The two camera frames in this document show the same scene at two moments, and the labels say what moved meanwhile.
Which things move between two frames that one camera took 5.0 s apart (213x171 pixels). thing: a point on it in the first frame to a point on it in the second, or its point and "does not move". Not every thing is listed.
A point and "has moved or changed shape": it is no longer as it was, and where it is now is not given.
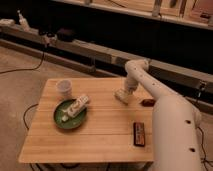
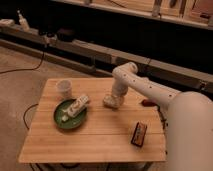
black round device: x=65 y=35 does not move
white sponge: x=122 y=95 has moved or changed shape
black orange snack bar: x=138 y=134 does not move
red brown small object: x=148 y=102 does not move
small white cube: x=64 y=118 does not move
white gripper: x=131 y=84 to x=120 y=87
